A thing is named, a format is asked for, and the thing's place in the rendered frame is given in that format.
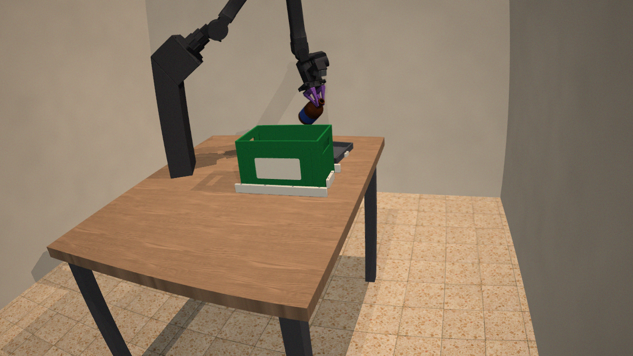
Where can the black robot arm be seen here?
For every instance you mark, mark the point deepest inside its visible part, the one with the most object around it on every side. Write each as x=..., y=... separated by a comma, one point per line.
x=313, y=65

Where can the brown bottle with blue label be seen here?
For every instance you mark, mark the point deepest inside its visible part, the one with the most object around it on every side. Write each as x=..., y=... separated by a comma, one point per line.
x=310, y=113

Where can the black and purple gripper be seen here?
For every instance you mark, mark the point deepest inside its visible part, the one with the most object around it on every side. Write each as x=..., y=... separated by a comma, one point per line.
x=314, y=88

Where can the green plastic crate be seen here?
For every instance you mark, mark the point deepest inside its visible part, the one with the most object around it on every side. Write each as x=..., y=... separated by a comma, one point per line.
x=294, y=155

